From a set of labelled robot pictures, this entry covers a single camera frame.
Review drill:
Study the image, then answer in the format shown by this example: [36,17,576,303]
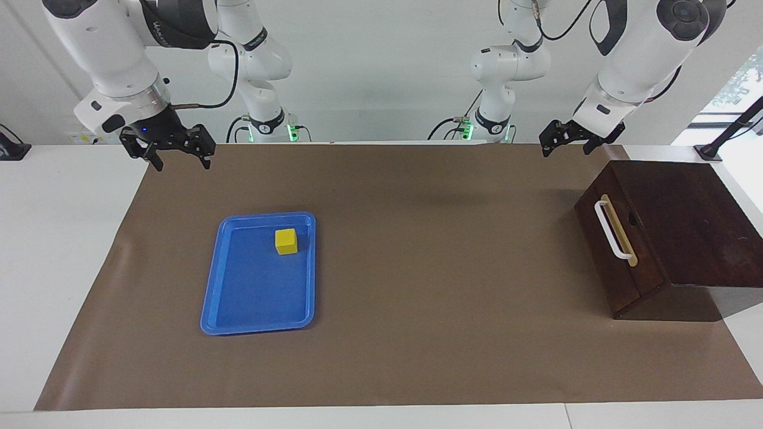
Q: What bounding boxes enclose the black clamp stand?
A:
[694,95,763,163]

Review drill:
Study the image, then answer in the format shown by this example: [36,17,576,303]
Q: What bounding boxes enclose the white drawer handle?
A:
[594,200,634,261]

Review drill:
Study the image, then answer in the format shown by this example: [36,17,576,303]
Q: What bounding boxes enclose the wooden drawer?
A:
[575,170,667,299]

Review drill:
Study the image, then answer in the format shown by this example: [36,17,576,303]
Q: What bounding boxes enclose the black left arm base cable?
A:
[428,89,485,141]

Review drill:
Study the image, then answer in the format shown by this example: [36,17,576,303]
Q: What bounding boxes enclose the black right arm base cable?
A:
[225,115,312,144]

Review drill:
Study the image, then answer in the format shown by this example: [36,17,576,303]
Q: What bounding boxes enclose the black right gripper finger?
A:
[185,124,216,170]
[120,128,165,172]

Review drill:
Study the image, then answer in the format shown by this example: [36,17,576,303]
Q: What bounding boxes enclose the black table clamp mount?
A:
[0,124,32,161]

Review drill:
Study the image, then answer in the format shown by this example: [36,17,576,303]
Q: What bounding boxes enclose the black arm base cable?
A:
[428,89,485,141]
[225,115,312,144]

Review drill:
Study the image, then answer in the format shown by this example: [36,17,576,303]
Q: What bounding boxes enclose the dark wooden drawer cabinet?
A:
[574,160,763,322]

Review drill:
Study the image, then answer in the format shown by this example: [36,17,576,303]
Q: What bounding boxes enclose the blue plastic tray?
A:
[200,212,317,336]

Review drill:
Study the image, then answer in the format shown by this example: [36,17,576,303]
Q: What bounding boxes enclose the brown table mat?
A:
[34,142,763,412]

